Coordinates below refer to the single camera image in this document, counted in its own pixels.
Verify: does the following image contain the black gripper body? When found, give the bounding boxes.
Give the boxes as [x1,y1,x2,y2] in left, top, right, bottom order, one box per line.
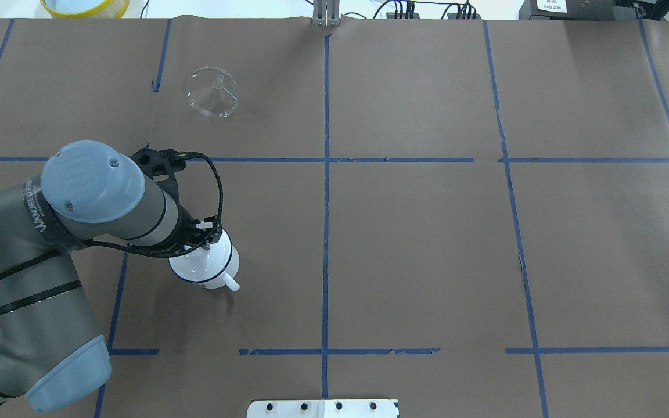
[164,202,221,256]

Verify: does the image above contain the clear glass funnel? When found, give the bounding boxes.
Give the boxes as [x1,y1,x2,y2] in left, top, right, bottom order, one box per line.
[185,66,239,119]

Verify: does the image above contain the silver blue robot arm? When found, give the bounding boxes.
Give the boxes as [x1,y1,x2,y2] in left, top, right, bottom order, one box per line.
[0,140,222,413]

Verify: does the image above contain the white enamel mug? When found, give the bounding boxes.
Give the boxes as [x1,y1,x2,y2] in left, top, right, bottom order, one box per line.
[169,230,240,292]

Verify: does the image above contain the yellow tape roll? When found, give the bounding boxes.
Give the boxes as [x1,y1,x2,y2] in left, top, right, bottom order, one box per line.
[40,1,131,19]

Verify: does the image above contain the black computer box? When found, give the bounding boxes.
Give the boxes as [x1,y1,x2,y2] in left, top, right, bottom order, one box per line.
[518,1,639,21]

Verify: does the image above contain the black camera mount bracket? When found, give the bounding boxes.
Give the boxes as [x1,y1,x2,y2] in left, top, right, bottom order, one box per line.
[128,146,193,189]

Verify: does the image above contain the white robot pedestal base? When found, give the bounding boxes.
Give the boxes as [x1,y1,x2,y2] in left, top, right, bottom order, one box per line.
[246,399,400,417]

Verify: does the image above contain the aluminium frame post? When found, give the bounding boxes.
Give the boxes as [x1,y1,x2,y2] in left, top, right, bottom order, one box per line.
[308,0,341,27]

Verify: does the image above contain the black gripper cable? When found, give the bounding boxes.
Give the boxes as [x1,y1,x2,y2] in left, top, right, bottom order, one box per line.
[0,152,224,413]

